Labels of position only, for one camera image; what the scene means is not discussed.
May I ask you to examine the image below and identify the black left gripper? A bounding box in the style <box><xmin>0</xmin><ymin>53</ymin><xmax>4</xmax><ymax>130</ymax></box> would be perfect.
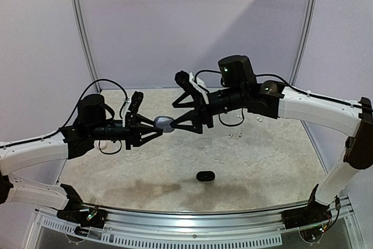
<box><xmin>89</xmin><ymin>114</ymin><xmax>163</xmax><ymax>150</ymax></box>

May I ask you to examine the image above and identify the purple earbud charging case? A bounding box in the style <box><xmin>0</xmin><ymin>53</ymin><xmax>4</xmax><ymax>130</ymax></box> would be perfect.
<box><xmin>153</xmin><ymin>116</ymin><xmax>175</xmax><ymax>133</ymax></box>

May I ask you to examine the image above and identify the black earbud charging case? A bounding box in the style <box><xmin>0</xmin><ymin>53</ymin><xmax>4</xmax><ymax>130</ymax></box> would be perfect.
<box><xmin>196</xmin><ymin>170</ymin><xmax>216</xmax><ymax>183</ymax></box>

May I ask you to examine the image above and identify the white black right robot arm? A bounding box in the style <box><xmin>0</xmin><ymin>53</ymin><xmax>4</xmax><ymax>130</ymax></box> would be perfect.
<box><xmin>171</xmin><ymin>55</ymin><xmax>372</xmax><ymax>233</ymax></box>

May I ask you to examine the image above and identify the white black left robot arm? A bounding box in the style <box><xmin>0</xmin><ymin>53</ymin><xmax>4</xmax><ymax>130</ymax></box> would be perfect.
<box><xmin>1</xmin><ymin>92</ymin><xmax>163</xmax><ymax>229</ymax></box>

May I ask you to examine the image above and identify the white earbud charging case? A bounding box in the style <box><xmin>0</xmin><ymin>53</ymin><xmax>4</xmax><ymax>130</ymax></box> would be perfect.
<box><xmin>98</xmin><ymin>141</ymin><xmax>107</xmax><ymax>150</ymax></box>

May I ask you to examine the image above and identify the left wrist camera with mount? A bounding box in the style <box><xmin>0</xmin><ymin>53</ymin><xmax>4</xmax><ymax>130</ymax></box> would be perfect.
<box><xmin>119</xmin><ymin>91</ymin><xmax>144</xmax><ymax>127</ymax></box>

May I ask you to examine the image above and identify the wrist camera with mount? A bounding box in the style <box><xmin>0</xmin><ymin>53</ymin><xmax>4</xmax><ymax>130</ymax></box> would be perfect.
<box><xmin>119</xmin><ymin>91</ymin><xmax>144</xmax><ymax>127</ymax></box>
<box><xmin>173</xmin><ymin>71</ymin><xmax>209</xmax><ymax>108</ymax></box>

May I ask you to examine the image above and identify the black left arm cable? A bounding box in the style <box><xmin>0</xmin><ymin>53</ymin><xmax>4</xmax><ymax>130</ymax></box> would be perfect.
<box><xmin>58</xmin><ymin>78</ymin><xmax>131</xmax><ymax>155</ymax></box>

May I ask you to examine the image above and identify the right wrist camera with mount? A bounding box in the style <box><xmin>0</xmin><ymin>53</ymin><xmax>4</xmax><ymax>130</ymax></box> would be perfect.
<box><xmin>173</xmin><ymin>71</ymin><xmax>209</xmax><ymax>108</ymax></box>

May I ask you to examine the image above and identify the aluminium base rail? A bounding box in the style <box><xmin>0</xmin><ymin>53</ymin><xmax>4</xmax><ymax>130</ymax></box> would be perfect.
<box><xmin>24</xmin><ymin>196</ymin><xmax>365</xmax><ymax>248</ymax></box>

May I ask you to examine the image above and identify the left aluminium frame post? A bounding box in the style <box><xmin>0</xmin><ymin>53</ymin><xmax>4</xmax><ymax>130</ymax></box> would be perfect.
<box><xmin>71</xmin><ymin>0</ymin><xmax>98</xmax><ymax>82</ymax></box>

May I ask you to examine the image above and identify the aluminium frame post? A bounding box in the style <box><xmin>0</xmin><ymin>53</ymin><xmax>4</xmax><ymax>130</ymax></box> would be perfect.
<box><xmin>71</xmin><ymin>0</ymin><xmax>98</xmax><ymax>82</ymax></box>
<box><xmin>288</xmin><ymin>0</ymin><xmax>316</xmax><ymax>85</ymax></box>

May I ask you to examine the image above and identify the right aluminium frame post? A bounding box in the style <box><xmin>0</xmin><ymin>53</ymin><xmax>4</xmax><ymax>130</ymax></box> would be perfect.
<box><xmin>288</xmin><ymin>0</ymin><xmax>316</xmax><ymax>85</ymax></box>

